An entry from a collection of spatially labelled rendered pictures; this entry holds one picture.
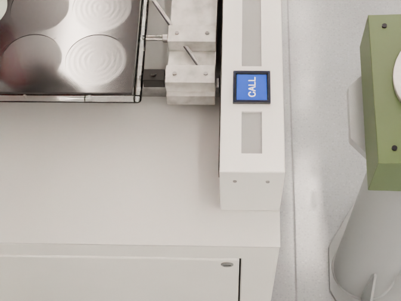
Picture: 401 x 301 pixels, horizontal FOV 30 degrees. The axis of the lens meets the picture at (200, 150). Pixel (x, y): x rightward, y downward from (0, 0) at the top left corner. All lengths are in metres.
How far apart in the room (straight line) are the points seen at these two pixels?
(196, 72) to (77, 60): 0.20
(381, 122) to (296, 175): 0.98
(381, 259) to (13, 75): 0.91
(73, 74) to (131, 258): 0.32
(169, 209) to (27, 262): 0.27
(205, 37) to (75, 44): 0.22
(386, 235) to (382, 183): 0.41
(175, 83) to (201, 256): 0.28
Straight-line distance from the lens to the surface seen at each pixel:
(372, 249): 1.70
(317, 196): 2.11
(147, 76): 1.22
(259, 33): 1.20
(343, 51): 2.37
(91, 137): 1.27
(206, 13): 1.32
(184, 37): 1.25
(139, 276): 1.33
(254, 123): 1.11
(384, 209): 1.51
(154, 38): 1.27
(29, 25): 1.32
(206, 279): 1.33
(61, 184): 1.24
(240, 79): 1.14
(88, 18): 1.31
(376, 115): 1.18
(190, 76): 1.21
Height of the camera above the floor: 1.92
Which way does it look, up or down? 62 degrees down
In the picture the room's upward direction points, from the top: 5 degrees counter-clockwise
